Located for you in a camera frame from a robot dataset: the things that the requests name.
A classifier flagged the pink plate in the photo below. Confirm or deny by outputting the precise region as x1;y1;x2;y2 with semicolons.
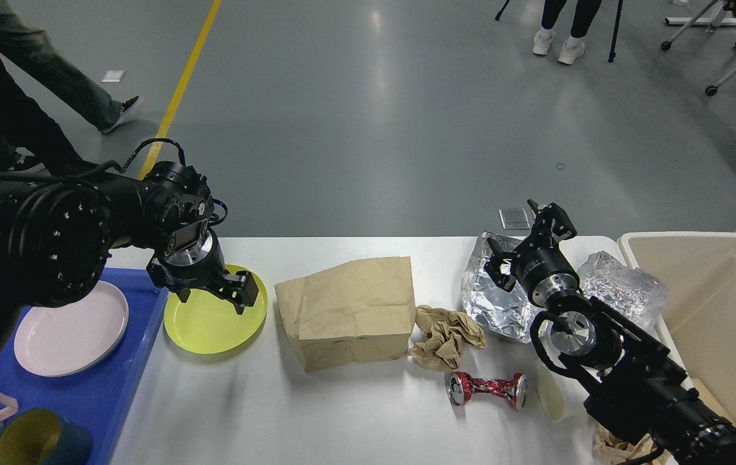
13;282;129;378

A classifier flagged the person with white sneakers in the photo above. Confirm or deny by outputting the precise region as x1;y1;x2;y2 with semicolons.
531;0;604;66

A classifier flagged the white paper cup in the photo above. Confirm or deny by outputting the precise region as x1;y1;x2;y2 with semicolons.
537;366;583;422

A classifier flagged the silver foil bag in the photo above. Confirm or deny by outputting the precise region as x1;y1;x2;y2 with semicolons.
460;231;540;344

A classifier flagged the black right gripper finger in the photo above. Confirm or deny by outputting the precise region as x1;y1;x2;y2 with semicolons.
527;198;578;251
483;238;516;292

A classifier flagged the wheeled chair base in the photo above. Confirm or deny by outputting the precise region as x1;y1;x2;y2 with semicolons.
657;1;736;98

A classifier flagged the beige plastic bin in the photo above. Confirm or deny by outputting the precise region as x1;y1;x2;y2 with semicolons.
618;232;736;424

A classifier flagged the crumpled brown paper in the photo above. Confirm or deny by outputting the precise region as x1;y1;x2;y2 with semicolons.
407;304;488;373

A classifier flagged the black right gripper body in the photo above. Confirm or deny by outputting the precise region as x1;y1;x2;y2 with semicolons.
505;240;580;291

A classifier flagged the teal mug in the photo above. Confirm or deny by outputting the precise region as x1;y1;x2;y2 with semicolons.
0;408;93;464

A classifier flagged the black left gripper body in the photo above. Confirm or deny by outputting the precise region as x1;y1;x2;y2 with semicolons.
146;229;226;298

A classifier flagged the brown paper bag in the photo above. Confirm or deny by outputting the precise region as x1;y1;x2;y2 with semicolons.
274;256;415;373

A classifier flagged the silver floor plate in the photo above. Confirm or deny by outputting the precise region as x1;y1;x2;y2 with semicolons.
498;208;531;231

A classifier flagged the person in grey jeans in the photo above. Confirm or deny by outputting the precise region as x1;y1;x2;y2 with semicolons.
0;1;142;134

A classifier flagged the crumpled paper under arm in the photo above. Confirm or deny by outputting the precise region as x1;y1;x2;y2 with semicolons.
593;424;657;464

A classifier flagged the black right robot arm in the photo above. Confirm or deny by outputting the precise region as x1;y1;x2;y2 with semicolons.
484;200;736;464

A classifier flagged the crushed red can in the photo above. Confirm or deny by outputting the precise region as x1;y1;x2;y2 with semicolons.
445;371;528;411

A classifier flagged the yellow plate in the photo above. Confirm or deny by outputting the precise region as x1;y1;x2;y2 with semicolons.
163;272;268;355

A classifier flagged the blue plastic tray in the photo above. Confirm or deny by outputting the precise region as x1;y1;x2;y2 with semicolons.
0;268;169;464

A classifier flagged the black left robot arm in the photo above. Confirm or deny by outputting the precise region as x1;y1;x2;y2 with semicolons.
0;138;259;353

